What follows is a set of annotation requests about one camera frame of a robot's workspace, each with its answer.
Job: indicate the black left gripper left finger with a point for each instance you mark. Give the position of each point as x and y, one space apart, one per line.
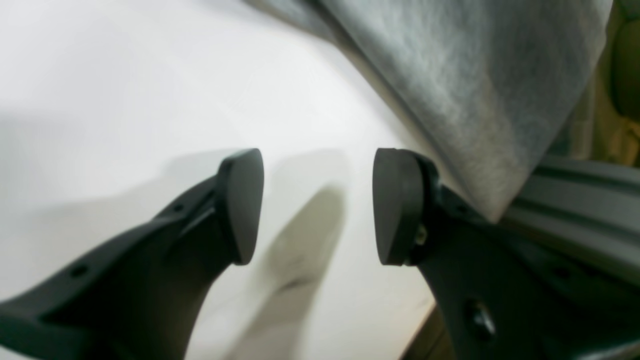
138 295

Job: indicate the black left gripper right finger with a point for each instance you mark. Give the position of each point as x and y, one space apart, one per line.
557 278

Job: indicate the grey t-shirt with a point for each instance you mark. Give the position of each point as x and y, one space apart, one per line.
490 82

